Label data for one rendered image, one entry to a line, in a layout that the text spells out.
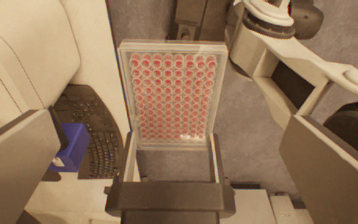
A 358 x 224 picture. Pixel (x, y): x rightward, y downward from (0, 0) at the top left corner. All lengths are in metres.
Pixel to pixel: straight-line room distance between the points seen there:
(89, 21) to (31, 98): 0.21
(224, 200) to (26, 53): 0.33
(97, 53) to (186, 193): 0.41
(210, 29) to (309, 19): 0.43
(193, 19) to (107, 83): 0.61
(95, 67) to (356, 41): 1.53
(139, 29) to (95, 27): 0.80
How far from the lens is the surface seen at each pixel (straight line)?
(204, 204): 0.19
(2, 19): 0.39
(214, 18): 1.09
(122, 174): 0.21
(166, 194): 0.19
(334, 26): 1.56
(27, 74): 0.38
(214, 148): 0.22
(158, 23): 1.27
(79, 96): 0.60
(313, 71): 0.45
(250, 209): 2.49
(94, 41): 0.52
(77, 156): 0.49
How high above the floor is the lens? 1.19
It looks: 47 degrees down
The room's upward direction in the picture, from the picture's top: 180 degrees counter-clockwise
